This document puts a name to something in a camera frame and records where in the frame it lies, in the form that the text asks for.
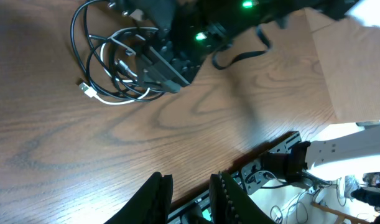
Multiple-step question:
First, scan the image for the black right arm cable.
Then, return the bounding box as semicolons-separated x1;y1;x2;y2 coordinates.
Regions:
211;24;272;71

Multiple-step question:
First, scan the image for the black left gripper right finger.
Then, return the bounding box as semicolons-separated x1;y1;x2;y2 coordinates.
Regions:
209;172;275;224

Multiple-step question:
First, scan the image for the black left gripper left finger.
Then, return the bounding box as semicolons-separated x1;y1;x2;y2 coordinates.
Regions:
105;172;173;224

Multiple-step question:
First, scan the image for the black usb cable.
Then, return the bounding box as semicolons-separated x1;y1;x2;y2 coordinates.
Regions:
70;0;165;103

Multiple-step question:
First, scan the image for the black aluminium mounting rail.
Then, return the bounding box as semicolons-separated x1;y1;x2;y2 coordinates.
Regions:
167;133;313;223

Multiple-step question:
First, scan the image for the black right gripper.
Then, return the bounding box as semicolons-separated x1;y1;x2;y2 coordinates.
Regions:
111;0;214;93

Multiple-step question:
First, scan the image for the white usb cable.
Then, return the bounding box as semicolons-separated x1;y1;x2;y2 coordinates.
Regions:
78;26;159;106

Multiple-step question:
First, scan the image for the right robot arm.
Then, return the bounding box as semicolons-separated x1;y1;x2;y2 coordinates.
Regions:
109;0;356;93

